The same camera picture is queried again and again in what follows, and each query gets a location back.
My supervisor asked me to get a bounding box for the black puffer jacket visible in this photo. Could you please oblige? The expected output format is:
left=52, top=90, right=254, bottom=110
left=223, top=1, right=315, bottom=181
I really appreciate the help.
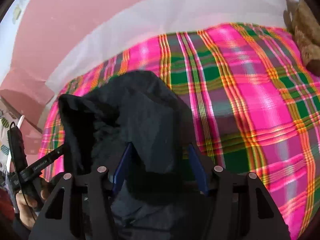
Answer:
left=58, top=71, right=198, bottom=239

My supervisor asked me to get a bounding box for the person's left hand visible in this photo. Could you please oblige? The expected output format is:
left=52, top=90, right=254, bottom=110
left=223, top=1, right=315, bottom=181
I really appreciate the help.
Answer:
left=16, top=179, right=50, bottom=230

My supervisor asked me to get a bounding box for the pink wall sheet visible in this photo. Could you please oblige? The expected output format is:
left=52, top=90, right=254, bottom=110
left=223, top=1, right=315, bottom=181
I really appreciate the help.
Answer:
left=0, top=0, right=291, bottom=156

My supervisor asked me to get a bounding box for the pink plaid bed blanket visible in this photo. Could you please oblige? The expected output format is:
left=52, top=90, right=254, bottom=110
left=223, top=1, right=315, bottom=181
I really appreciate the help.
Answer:
left=37, top=23, right=320, bottom=240

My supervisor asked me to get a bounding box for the white bed side panel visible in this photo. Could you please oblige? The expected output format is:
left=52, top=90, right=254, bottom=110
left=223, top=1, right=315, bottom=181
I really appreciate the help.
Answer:
left=46, top=0, right=286, bottom=93

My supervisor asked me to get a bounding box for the pineapple print fabric cover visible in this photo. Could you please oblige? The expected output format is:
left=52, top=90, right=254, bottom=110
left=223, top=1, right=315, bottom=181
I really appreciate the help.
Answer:
left=0, top=101, right=19, bottom=172

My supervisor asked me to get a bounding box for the brown teddy bear santa hat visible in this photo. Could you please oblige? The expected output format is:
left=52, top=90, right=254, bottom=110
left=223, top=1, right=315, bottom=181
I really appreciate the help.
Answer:
left=283, top=0, right=319, bottom=76

